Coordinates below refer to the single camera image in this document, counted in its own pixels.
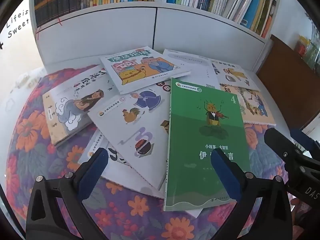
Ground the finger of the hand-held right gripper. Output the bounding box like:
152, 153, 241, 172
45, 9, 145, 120
291, 129, 320, 160
264, 127, 313, 185

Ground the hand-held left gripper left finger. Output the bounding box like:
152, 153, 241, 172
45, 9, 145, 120
26, 147, 109, 240

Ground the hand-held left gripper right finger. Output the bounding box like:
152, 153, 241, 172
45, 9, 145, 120
210, 148, 293, 240

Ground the grey book with birds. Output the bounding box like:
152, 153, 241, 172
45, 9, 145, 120
78, 130, 200, 218

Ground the green book with cricket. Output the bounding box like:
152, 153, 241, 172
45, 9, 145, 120
163, 77, 251, 212

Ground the comic book with yellow chick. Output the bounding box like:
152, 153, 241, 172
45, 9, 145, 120
99, 46, 191, 95

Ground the row of black hardcover books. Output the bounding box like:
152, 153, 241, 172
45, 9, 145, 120
34, 0, 81, 28

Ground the white book with rooster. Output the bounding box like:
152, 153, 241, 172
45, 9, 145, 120
87, 81, 173, 190

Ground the beige book with tree scene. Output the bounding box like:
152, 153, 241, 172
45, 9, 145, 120
219, 82, 277, 125

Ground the brown wooden cabinet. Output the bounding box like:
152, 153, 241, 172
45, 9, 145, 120
256, 34, 320, 130

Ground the beige book with mermaid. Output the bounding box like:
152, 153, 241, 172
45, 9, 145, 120
42, 65, 110, 148

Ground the purple floral mat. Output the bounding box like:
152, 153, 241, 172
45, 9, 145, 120
5, 66, 288, 240

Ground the yellow red container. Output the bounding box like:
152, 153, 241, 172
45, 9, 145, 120
295, 34, 310, 57

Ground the plain white book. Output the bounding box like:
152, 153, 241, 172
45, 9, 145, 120
162, 49, 220, 90

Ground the white bookshelf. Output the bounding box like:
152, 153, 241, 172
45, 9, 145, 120
29, 0, 283, 73

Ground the black wall decal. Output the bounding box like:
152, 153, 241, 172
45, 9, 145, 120
0, 7, 32, 50

